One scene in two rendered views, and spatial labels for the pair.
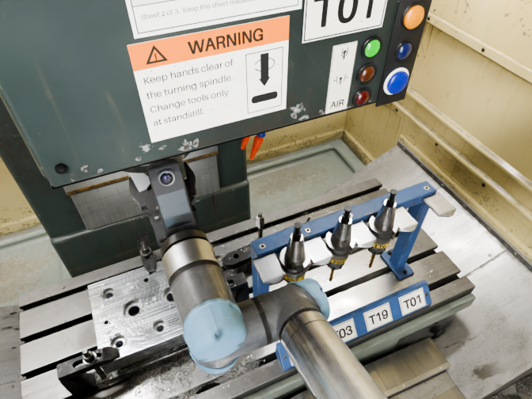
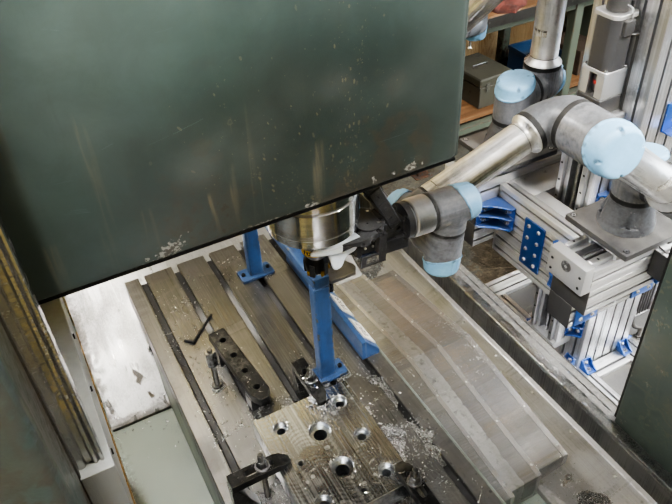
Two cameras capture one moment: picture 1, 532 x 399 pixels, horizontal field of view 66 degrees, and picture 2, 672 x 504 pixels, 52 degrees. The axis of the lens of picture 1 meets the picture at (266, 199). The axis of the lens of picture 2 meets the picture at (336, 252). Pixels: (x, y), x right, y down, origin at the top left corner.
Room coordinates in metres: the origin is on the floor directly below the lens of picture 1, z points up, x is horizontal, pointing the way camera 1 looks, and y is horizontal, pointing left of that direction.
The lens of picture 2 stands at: (0.53, 1.13, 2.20)
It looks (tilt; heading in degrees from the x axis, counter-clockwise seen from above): 39 degrees down; 268
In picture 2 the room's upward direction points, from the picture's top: 3 degrees counter-clockwise
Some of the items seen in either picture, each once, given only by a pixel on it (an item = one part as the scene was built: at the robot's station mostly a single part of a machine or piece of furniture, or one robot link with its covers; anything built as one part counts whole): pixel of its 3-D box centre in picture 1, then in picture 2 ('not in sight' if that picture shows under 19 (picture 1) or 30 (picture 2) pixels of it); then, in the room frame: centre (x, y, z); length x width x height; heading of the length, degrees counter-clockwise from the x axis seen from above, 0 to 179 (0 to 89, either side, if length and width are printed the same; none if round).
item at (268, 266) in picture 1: (271, 269); (340, 271); (0.48, -0.01, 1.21); 0.07 x 0.05 x 0.01; 24
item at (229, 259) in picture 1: (264, 250); (240, 371); (0.74, 0.01, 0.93); 0.26 x 0.05 x 0.06; 119
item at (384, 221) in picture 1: (386, 214); not in sight; (0.59, -0.26, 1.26); 0.04 x 0.04 x 0.07
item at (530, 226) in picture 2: not in sight; (531, 246); (-0.15, -0.51, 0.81); 0.09 x 0.01 x 0.18; 114
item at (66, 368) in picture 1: (92, 366); (415, 493); (0.37, 0.40, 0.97); 0.13 x 0.03 x 0.15; 114
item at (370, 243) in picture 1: (361, 235); not in sight; (0.57, -0.21, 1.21); 0.07 x 0.05 x 0.01; 24
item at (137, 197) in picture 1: (146, 193); (358, 236); (0.45, 0.19, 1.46); 0.09 x 0.05 x 0.02; 37
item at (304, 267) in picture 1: (294, 260); not in sight; (0.50, -0.06, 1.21); 0.06 x 0.06 x 0.03
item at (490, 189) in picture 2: not in sight; (504, 167); (-0.12, -0.77, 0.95); 0.40 x 0.13 x 0.09; 24
